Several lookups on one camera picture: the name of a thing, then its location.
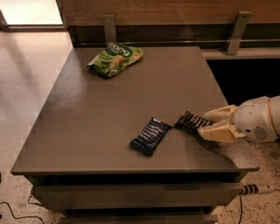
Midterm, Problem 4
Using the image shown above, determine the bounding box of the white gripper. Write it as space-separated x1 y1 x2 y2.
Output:
198 96 277 144

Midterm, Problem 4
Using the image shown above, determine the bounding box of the black chocolate rxbar wrapper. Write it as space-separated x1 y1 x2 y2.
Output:
174 111 213 136

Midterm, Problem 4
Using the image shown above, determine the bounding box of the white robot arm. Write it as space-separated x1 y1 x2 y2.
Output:
198 96 280 144

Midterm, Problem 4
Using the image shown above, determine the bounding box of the blue blueberry rxbar wrapper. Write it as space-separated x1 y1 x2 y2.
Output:
129 117 172 157

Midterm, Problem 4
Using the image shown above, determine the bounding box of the upper grey drawer front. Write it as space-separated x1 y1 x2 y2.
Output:
32 183 242 210

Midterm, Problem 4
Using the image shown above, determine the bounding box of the grey drawer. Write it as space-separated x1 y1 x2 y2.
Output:
58 215 217 224
32 183 242 210

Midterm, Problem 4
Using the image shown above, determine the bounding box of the lower grey drawer front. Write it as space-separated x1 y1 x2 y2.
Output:
58 215 217 224

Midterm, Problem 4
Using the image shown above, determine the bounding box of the green chip bag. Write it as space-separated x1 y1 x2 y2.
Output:
87 43 144 79

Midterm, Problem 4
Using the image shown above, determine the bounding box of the grey drawer cabinet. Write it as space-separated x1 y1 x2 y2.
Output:
11 47 257 218

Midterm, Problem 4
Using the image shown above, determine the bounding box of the black white striped handle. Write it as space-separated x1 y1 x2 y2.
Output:
241 184 275 195

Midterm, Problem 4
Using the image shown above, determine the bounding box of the black cable right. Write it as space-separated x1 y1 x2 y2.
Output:
237 193 243 224

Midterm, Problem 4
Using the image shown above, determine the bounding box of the right metal bracket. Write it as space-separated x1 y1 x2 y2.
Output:
225 11 251 55

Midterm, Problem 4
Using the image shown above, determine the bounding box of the wooden wall panel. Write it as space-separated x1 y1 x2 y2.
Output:
57 0 280 26

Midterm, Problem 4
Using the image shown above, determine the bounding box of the black floor cable left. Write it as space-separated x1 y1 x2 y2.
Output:
0 194 46 224

